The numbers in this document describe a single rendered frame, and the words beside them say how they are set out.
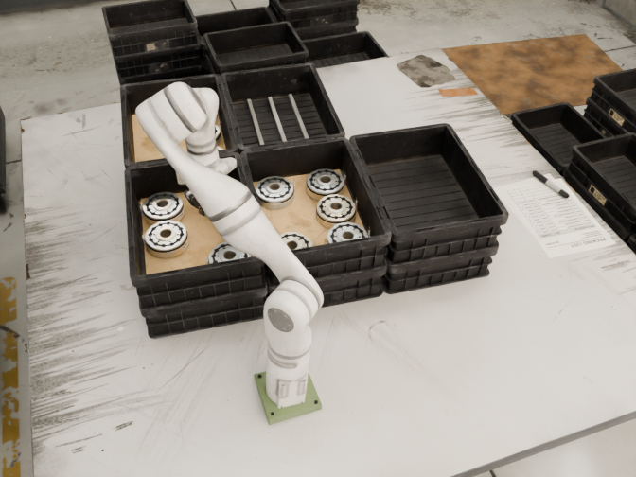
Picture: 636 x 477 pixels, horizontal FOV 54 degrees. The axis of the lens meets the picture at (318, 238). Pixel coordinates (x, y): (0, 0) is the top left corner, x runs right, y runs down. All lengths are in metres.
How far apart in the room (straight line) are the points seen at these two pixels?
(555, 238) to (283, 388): 0.93
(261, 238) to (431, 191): 0.72
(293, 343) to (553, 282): 0.81
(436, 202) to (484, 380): 0.50
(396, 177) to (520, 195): 0.42
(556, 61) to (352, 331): 2.95
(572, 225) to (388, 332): 0.68
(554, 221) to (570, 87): 2.11
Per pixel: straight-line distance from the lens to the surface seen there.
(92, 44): 4.32
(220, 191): 1.14
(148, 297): 1.48
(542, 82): 3.98
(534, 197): 2.02
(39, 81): 4.03
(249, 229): 1.15
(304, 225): 1.63
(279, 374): 1.35
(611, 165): 2.82
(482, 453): 1.46
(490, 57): 4.14
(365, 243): 1.46
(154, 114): 1.13
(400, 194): 1.74
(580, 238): 1.94
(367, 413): 1.46
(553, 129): 3.13
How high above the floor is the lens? 1.97
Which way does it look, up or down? 46 degrees down
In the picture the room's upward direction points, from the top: 1 degrees clockwise
